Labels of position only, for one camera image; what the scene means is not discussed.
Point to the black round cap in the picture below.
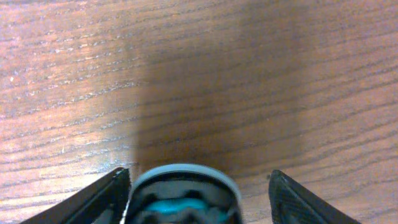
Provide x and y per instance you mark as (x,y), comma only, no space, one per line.
(184,193)

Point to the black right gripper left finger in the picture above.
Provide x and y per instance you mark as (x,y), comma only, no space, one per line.
(104,201)

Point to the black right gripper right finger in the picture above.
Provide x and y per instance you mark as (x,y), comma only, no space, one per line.
(292,203)

